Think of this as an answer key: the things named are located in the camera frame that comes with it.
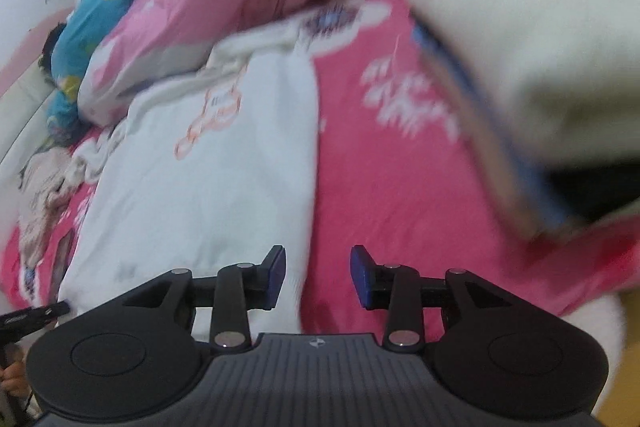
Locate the white bear print sweatshirt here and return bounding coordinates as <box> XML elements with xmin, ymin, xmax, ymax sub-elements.
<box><xmin>60</xmin><ymin>22</ymin><xmax>319</xmax><ymax>334</ymax></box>

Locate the operator hand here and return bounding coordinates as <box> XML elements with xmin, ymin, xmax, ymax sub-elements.
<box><xmin>1</xmin><ymin>360</ymin><xmax>30</xmax><ymax>399</ymax></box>

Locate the beige knitted garment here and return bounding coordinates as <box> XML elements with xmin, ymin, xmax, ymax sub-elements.
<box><xmin>18</xmin><ymin>138</ymin><xmax>108</xmax><ymax>269</ymax></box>

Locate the white padded headboard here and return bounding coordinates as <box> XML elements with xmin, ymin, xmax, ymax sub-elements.
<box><xmin>1</xmin><ymin>62</ymin><xmax>54</xmax><ymax>180</ymax></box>

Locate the sleeping person head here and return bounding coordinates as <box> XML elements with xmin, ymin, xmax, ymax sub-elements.
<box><xmin>38</xmin><ymin>23</ymin><xmax>66</xmax><ymax>83</ymax></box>

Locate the cream folded garment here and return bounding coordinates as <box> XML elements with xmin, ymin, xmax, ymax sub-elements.
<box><xmin>407</xmin><ymin>0</ymin><xmax>639</xmax><ymax>166</ymax></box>

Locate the blue patterned quilt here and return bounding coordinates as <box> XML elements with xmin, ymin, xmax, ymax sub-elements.
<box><xmin>47</xmin><ymin>0</ymin><xmax>134</xmax><ymax>146</ymax></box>

